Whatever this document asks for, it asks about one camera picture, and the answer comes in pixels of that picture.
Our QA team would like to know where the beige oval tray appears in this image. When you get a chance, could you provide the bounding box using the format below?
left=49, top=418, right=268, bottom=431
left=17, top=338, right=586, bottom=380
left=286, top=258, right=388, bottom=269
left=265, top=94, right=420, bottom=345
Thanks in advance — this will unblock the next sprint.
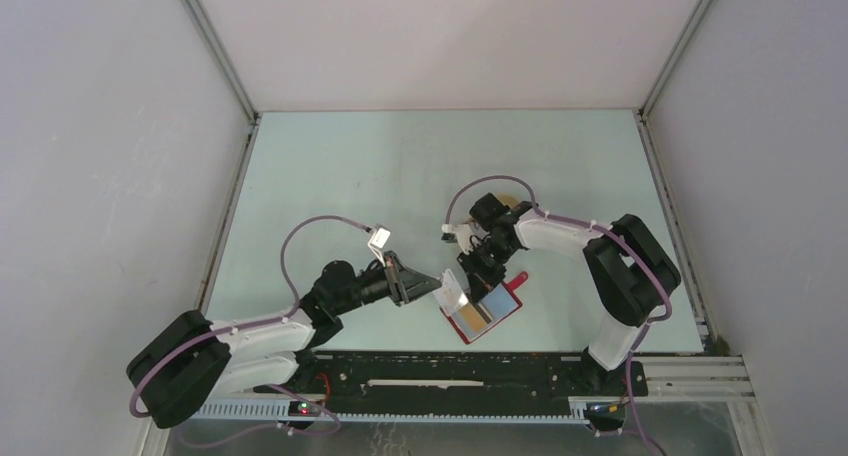
left=467, top=192, right=529, bottom=240

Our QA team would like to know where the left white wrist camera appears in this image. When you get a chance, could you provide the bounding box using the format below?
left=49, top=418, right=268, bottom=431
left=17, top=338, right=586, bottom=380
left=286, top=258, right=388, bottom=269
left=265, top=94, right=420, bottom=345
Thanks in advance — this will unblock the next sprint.
left=367, top=225, right=391, bottom=267

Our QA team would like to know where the white credit card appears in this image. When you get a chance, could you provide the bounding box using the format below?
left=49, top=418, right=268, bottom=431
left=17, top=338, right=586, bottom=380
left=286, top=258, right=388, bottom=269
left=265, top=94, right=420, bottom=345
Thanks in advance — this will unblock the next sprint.
left=433, top=269, right=471, bottom=316

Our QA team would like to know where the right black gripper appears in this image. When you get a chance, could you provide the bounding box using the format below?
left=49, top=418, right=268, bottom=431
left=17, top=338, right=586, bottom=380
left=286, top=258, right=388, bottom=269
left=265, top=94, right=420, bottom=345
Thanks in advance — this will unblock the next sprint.
left=457, top=238, right=518, bottom=305

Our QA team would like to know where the gold card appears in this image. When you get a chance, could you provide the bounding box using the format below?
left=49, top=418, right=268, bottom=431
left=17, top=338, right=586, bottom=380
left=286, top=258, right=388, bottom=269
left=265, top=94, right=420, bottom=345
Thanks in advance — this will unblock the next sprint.
left=456, top=303, right=492, bottom=332

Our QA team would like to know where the white cable duct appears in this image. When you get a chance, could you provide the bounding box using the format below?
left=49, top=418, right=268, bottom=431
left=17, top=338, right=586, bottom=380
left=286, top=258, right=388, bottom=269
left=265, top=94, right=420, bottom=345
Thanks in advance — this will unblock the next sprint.
left=190, top=398, right=589, bottom=424

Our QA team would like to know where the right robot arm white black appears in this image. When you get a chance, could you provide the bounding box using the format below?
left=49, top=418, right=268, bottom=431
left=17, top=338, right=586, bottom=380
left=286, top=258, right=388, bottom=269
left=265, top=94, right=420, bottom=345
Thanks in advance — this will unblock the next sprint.
left=441, top=193, right=682, bottom=394

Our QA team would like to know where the red card holder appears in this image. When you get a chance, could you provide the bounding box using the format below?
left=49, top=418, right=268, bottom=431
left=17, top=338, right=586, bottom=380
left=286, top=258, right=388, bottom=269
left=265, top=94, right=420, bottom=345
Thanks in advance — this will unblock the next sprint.
left=440, top=271, right=529, bottom=345

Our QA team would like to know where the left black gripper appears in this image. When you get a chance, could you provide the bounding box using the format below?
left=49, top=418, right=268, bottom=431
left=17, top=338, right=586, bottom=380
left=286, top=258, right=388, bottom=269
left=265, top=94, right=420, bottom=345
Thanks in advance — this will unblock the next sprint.
left=333, top=250, right=440, bottom=315

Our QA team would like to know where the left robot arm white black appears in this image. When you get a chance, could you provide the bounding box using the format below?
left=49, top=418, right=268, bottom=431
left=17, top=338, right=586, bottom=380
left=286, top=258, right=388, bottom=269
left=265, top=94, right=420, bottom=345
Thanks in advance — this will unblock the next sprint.
left=126, top=251, right=442, bottom=429

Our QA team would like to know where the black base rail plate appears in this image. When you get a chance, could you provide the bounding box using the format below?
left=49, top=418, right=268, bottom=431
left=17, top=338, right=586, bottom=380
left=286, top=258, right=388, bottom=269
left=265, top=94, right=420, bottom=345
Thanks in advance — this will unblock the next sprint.
left=283, top=350, right=648, bottom=416

